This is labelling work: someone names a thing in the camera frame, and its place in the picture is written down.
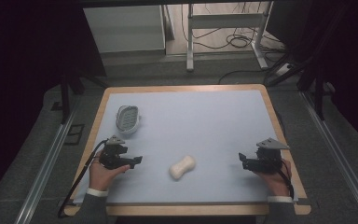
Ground white power strip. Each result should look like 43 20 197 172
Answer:
274 63 294 77

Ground white metal desk frame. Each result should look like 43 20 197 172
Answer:
186 1 274 73

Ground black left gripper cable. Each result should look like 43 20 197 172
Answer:
57 139 109 218

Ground metal floor rail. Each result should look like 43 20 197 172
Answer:
13 102 78 224
299 90 358 223

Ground pale blue table mat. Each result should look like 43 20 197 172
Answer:
73 90 299 205

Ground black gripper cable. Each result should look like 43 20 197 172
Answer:
274 158 295 200
57 139 109 218

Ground person's right hand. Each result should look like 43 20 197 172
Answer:
255 158 293 198

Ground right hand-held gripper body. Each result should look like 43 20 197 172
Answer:
242 137 291 174

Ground black stand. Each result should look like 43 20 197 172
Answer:
50 55 110 125
267 36 337 121

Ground grey cabinet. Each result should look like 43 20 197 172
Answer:
83 5 167 54

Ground white bone-shaped toy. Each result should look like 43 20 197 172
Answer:
168 155 197 181

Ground person's left hand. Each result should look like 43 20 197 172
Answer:
89 152 131 192

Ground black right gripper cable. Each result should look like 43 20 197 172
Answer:
274 158 295 200

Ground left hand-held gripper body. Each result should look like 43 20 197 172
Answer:
98 134 135 171

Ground black floor cables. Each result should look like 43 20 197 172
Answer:
180 3 290 86

